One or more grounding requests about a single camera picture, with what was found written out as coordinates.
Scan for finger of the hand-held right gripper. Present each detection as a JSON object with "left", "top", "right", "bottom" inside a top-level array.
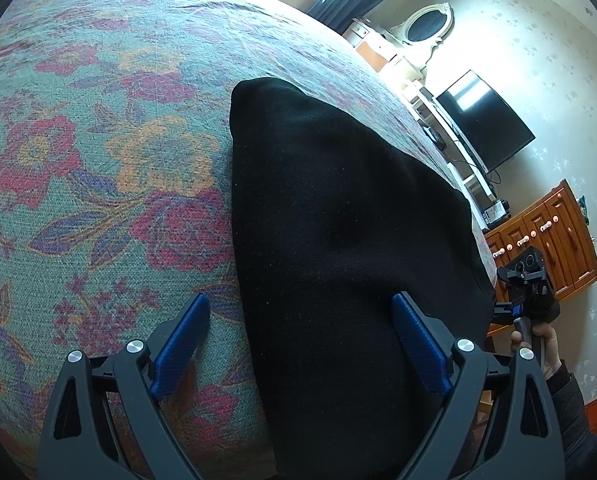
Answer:
[{"left": 492, "top": 301, "right": 517, "bottom": 328}]

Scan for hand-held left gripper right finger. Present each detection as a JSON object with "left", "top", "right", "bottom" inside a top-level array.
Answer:
[{"left": 391, "top": 291, "right": 566, "bottom": 480}]

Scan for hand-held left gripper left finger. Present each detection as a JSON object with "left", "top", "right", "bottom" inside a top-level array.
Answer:
[{"left": 37, "top": 292, "right": 212, "bottom": 480}]

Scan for black pants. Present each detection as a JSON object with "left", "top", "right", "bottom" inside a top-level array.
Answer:
[{"left": 228, "top": 77, "right": 496, "bottom": 480}]

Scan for person's right forearm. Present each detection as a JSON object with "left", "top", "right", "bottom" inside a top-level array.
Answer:
[{"left": 545, "top": 360, "right": 597, "bottom": 480}]

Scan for person's right hand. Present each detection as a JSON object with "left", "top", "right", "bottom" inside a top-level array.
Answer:
[{"left": 511, "top": 322, "right": 563, "bottom": 378}]

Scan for brown wooden cabinet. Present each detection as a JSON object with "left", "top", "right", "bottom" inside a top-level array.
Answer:
[{"left": 483, "top": 180, "right": 597, "bottom": 336}]

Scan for small black router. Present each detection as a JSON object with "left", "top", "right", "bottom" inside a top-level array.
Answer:
[{"left": 483, "top": 200, "right": 510, "bottom": 226}]

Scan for white television stand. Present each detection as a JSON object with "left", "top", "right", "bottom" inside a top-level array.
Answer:
[{"left": 403, "top": 82, "right": 496, "bottom": 201}]

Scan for black flat television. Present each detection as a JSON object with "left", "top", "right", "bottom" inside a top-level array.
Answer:
[{"left": 435, "top": 70, "right": 536, "bottom": 173}]

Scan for floral bedspread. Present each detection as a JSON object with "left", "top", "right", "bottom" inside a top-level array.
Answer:
[{"left": 0, "top": 0, "right": 499, "bottom": 480}]

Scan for oval white vanity mirror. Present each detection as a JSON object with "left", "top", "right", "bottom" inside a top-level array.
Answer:
[{"left": 403, "top": 4, "right": 454, "bottom": 58}]

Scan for white vanity dresser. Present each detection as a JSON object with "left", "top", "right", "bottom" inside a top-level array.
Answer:
[{"left": 343, "top": 17, "right": 429, "bottom": 83}]

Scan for black cable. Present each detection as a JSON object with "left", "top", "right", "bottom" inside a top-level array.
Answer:
[{"left": 448, "top": 157, "right": 501, "bottom": 186}]

